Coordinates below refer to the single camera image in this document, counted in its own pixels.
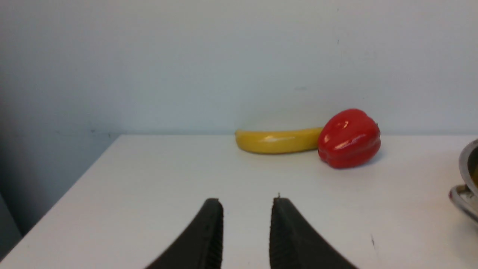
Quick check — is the red bell pepper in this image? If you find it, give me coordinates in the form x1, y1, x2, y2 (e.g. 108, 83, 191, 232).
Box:
317, 108, 381, 169

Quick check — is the stainless steel pot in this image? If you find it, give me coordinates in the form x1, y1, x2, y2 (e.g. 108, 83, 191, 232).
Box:
448, 139, 478, 226

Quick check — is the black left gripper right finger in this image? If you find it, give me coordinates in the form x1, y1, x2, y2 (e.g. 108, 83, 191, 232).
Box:
269, 197, 356, 269

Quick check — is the yellow banana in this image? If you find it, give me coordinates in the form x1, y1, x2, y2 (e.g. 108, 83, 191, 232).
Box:
235, 127, 323, 154

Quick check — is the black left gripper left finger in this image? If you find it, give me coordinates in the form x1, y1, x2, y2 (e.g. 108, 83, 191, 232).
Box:
147, 198, 224, 269

